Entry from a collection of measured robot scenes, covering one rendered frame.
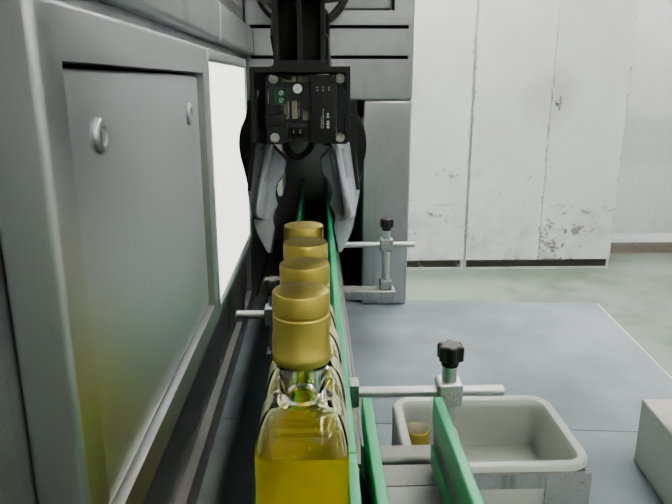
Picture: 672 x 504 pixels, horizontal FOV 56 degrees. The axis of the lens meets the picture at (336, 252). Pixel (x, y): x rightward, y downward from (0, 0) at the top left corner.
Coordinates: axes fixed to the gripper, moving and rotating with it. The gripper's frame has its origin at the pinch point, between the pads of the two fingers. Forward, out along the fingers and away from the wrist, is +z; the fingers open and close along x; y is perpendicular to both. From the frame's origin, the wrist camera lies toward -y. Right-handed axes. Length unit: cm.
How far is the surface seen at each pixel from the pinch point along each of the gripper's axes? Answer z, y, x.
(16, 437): 5.2, 22.6, -14.9
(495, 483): 33.7, -11.9, 22.0
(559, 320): 41, -81, 57
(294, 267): -1.0, 12.9, -0.5
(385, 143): 1, -93, 17
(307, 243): -1.0, 6.6, 0.3
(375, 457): 18.7, 4.8, 5.9
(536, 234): 92, -367, 155
